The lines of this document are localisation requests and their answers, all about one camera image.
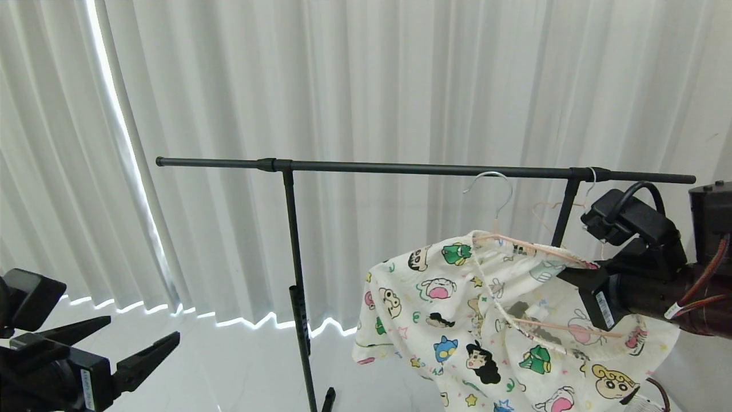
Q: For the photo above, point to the cream printed garment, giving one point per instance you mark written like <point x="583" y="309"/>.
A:
<point x="457" y="320"/>

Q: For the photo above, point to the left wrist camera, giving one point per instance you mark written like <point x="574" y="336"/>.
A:
<point x="34" y="297"/>

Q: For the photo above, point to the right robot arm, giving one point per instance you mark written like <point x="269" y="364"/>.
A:
<point x="712" y="217"/>

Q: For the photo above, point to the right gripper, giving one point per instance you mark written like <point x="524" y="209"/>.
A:
<point x="640" y="297"/>

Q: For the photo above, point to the black clothes rack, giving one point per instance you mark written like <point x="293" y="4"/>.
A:
<point x="400" y="169"/>

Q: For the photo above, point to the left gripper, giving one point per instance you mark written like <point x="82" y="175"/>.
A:
<point x="57" y="377"/>

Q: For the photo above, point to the pink clothes hanger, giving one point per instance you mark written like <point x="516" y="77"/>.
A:
<point x="540" y="220"/>
<point x="496" y="216"/>

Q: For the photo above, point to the white curtain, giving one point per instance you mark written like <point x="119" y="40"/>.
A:
<point x="343" y="74"/>

